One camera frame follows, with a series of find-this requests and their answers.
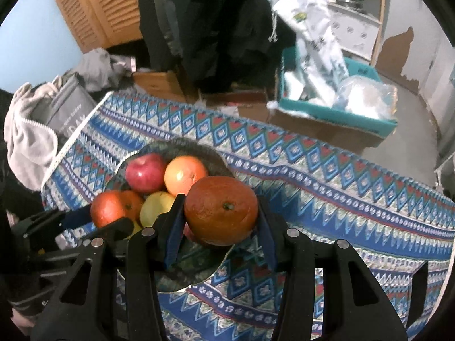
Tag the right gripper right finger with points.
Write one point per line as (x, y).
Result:
(355, 305)

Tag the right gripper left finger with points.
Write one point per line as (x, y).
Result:
(82, 306)

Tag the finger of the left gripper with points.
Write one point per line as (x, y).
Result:
(53, 221)
(110, 234)

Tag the orange mandarin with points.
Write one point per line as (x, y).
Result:
(107, 207)

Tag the red apple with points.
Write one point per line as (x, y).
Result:
(145, 174)

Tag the large orange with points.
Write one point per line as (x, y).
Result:
(182, 172)

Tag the small orange tangerine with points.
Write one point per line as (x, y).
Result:
(221, 210)

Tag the small orange clementine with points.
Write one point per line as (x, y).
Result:
(132, 204)

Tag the person's left hand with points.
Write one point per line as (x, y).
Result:
(22, 323)

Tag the white towel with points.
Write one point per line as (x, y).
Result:
(31, 145)

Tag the dark glass plate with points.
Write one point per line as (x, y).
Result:
(180, 262)

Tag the blue patterned tablecloth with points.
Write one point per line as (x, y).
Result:
(402, 229)

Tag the grey tote bag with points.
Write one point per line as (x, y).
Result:
(62, 106)

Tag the wooden drawer box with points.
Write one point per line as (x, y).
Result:
(163, 85)

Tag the grey crumpled clothing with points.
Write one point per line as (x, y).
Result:
(98, 71)

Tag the brown cardboard box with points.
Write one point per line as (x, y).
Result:
(253, 105)

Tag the teal plastic bin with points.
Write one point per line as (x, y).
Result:
(298, 98)

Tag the clear plastic bag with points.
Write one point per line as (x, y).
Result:
(363, 96)

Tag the wooden louvered closet door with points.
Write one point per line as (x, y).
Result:
(101, 23)

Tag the black hanging coat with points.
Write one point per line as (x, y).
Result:
(217, 43)

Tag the white printed bag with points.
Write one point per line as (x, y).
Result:
(318, 54)

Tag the white patterned storage box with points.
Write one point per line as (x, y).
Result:
(355, 32)

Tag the wooden shelf unit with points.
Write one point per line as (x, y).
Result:
(366, 14)

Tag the steel pot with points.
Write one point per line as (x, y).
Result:
(351, 4)

